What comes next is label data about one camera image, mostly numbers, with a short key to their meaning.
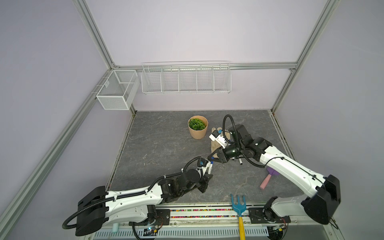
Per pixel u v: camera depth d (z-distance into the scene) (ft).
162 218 2.42
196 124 3.16
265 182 2.71
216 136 2.18
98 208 1.33
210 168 2.32
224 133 2.19
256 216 2.29
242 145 1.90
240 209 2.47
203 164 2.10
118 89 3.34
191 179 1.79
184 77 3.23
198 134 3.19
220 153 2.06
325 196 1.28
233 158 3.07
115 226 2.31
